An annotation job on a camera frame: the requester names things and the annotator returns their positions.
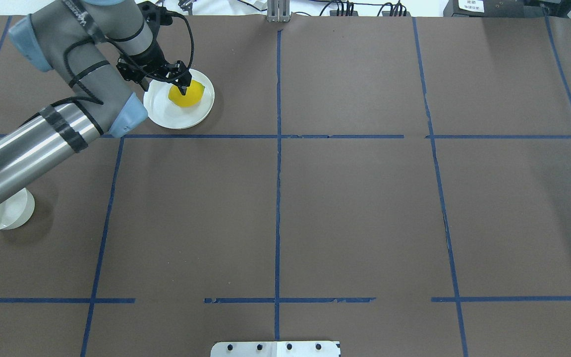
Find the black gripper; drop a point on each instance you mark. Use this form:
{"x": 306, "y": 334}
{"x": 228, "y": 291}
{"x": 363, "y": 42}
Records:
{"x": 154, "y": 58}

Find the yellow lemon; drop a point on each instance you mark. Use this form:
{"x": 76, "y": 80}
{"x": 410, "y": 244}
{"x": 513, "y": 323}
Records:
{"x": 186, "y": 97}

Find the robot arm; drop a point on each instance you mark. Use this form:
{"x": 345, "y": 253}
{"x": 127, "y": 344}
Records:
{"x": 97, "y": 47}

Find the white plate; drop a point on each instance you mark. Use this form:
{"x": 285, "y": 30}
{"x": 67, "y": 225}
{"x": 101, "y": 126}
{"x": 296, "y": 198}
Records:
{"x": 167, "y": 114}

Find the white bowl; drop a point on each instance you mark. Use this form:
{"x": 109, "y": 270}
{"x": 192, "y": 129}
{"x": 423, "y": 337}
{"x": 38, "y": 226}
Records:
{"x": 17, "y": 210}

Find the black box on table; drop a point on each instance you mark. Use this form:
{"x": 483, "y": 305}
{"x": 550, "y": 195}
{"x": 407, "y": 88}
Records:
{"x": 493, "y": 9}

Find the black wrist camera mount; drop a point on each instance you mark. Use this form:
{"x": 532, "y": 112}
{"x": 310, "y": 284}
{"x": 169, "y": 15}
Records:
{"x": 155, "y": 15}

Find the aluminium frame post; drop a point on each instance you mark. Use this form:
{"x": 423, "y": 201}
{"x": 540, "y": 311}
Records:
{"x": 278, "y": 11}

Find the white camera pillar with base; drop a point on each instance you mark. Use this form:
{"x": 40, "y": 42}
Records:
{"x": 277, "y": 349}

